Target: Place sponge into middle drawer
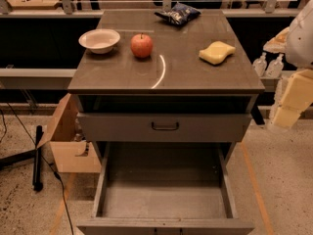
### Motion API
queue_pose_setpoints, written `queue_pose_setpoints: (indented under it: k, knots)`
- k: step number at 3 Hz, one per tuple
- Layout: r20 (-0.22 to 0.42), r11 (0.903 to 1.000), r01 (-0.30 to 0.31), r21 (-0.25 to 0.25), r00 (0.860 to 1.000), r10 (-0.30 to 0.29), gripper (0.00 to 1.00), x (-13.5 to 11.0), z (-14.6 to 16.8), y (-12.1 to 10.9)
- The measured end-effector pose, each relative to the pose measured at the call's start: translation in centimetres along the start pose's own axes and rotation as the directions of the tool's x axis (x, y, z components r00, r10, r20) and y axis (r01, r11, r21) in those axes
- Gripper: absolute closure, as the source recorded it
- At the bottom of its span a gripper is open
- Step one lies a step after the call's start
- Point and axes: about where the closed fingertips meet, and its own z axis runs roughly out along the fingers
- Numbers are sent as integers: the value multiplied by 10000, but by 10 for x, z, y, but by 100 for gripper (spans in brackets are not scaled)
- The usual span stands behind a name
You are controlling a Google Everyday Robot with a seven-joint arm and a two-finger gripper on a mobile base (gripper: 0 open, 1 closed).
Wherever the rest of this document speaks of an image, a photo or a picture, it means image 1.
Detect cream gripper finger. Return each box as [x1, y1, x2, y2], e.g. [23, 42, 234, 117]
[272, 107, 300, 128]
[263, 27, 290, 54]

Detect yellow sponge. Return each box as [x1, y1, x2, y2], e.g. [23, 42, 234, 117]
[199, 41, 236, 65]

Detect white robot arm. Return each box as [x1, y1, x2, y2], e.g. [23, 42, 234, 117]
[263, 0, 313, 132]

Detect grey drawer cabinet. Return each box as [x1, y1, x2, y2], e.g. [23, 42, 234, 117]
[67, 9, 266, 235]

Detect open grey middle drawer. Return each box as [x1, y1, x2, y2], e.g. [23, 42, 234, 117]
[77, 142, 254, 235]

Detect closed grey top drawer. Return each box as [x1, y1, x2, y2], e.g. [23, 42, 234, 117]
[77, 113, 251, 142]

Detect clear sanitizer bottle right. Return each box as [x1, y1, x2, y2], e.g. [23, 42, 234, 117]
[265, 53, 284, 78]

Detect clear sanitizer bottle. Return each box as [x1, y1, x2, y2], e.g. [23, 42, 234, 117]
[265, 53, 284, 78]
[252, 52, 267, 76]

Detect clear sanitizer bottle left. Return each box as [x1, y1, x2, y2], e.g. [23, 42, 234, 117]
[252, 52, 267, 76]

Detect blue chip bag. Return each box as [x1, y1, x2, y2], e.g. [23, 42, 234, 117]
[155, 3, 201, 26]

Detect red apple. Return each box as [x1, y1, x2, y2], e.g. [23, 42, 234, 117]
[131, 33, 153, 58]

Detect white bowl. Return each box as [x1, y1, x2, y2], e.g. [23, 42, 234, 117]
[78, 29, 120, 54]

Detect cardboard box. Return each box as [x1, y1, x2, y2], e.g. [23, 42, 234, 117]
[37, 94, 101, 173]

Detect black stand base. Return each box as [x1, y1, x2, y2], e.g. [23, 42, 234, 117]
[0, 124, 45, 193]

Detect black drawer handle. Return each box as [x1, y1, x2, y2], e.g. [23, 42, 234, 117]
[151, 122, 180, 131]

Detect black floor cable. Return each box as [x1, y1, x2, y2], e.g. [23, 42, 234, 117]
[0, 101, 75, 235]

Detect grey metal rail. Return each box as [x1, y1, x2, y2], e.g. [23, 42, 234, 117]
[0, 69, 75, 90]

